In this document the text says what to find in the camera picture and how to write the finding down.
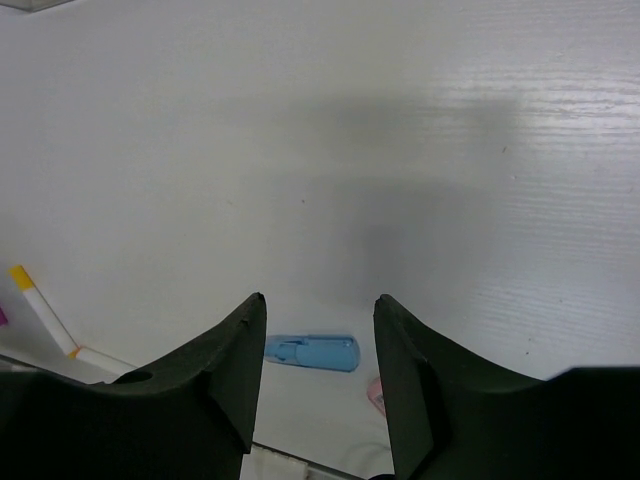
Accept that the blue correction tape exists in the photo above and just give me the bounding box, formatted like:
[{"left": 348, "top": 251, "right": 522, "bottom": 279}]
[{"left": 264, "top": 335, "right": 361, "bottom": 373}]

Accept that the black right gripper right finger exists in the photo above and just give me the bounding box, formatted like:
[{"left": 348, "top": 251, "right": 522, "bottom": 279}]
[{"left": 373, "top": 295, "right": 639, "bottom": 479}]

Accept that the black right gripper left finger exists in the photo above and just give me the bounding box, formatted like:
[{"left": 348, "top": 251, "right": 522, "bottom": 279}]
[{"left": 1, "top": 293, "right": 266, "bottom": 479}]

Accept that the white pen orange cap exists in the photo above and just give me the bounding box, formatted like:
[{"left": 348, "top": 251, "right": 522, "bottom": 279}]
[{"left": 68, "top": 346, "right": 136, "bottom": 376}]

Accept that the white pen yellow cap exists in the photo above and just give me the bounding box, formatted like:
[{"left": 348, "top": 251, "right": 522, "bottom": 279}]
[{"left": 9, "top": 265, "right": 79, "bottom": 358}]

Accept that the pink correction tape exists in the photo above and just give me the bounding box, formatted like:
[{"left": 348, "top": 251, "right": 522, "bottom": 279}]
[{"left": 367, "top": 377, "right": 386, "bottom": 416}]

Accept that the white front cover board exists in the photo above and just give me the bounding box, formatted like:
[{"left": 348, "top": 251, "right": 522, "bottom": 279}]
[{"left": 239, "top": 443, "right": 372, "bottom": 480}]

